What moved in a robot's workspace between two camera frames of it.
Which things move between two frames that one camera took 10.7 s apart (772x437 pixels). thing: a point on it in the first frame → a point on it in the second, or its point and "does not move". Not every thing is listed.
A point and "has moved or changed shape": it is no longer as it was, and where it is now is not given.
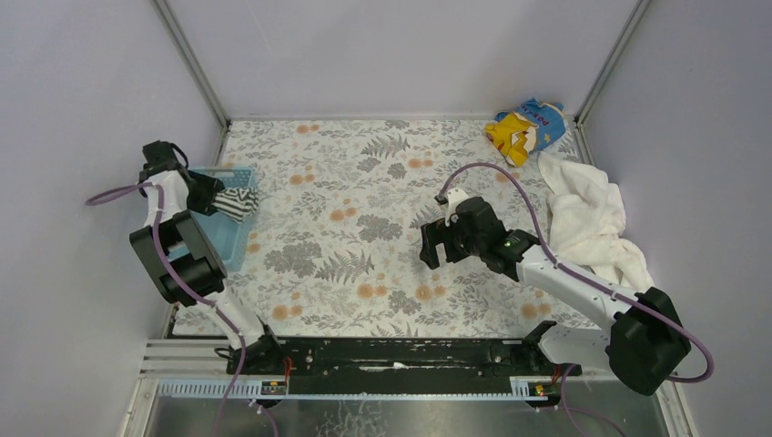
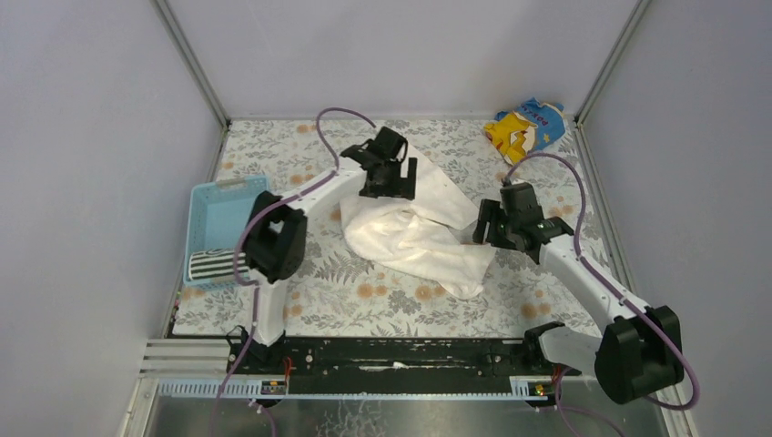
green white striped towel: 236,204 has moved or changed shape
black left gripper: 205,190 → 389,183
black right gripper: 439,242 → 491,227
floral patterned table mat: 336,248 does not move
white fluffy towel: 587,224 → 428,240
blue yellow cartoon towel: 531,127 does not move
